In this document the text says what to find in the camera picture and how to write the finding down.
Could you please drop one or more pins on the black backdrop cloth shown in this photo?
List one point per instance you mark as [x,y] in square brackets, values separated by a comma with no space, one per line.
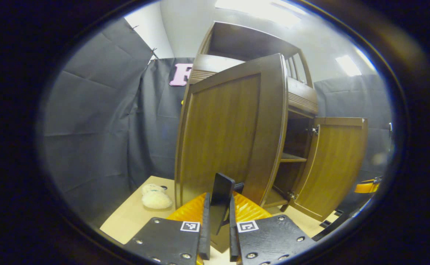
[93,121]

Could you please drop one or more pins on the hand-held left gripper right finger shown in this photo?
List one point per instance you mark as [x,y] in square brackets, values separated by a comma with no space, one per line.
[270,239]

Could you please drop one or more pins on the large ceiling light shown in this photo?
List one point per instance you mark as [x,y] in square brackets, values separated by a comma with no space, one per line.
[262,11]

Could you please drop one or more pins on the small ceiling light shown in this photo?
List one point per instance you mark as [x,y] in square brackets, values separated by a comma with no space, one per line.
[348,65]

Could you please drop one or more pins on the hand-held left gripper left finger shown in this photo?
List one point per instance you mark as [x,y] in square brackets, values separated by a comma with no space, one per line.
[170,239]

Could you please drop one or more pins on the wooden shoe cabinet door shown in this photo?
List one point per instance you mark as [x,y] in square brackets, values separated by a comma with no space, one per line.
[338,165]
[222,132]

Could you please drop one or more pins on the wooden cabinet shelf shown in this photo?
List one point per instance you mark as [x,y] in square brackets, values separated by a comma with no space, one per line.
[292,158]

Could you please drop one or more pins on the cream plush toy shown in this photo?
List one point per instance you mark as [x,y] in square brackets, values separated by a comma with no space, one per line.
[156,200]

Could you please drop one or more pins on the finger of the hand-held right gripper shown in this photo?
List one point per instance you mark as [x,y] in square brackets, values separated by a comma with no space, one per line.
[367,187]

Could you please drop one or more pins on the wooden double-door shoe cabinet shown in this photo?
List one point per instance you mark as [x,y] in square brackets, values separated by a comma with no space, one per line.
[244,40]

